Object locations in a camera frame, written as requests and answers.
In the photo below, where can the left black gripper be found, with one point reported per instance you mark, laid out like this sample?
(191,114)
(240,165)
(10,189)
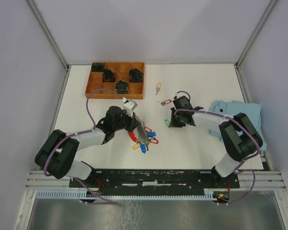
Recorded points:
(134,123)

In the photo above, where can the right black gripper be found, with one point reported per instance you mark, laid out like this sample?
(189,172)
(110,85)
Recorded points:
(173,123)

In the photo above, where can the green key tag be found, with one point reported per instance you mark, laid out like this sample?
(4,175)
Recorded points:
(167,122)

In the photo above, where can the yellow key tag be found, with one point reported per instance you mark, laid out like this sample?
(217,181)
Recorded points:
(136,146)

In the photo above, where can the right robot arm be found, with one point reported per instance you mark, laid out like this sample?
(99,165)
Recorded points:
(240,137)

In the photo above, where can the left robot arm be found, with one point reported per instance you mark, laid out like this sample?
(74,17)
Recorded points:
(56,156)

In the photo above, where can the yellow tag key upper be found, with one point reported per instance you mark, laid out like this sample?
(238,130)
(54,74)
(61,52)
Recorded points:
(158,88)

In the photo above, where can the wooden compartment tray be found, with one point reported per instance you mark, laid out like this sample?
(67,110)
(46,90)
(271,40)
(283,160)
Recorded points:
(123,78)

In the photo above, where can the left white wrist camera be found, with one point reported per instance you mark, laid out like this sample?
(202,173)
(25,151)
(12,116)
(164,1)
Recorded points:
(129,105)

